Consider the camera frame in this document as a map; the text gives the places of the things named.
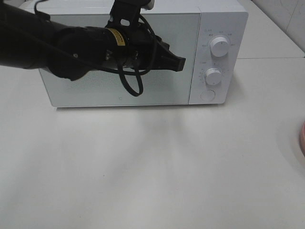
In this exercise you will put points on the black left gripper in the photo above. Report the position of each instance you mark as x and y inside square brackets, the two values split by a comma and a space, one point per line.
[137, 46]

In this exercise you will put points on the white microwave knob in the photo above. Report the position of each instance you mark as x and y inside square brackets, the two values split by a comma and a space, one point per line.
[213, 76]
[219, 46]

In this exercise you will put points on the round white door button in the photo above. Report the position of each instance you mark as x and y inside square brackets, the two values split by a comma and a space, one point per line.
[207, 95]

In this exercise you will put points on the white microwave door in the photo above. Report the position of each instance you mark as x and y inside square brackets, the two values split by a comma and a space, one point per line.
[159, 86]

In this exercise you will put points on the pink round plate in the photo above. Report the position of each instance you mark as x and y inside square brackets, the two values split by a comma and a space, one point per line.
[302, 138]

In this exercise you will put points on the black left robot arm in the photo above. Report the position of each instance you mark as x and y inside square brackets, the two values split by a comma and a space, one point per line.
[33, 40]

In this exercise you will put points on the white microwave oven body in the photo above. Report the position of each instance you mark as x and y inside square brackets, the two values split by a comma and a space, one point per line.
[217, 17]

